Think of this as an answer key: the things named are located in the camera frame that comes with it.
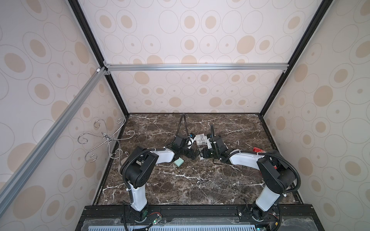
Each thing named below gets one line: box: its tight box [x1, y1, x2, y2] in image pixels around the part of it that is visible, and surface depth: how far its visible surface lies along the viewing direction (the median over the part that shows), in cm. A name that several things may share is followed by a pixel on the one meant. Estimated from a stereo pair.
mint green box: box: [173, 156, 185, 167], surface depth 93 cm
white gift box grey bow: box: [195, 133, 208, 148], surface depth 102 cm
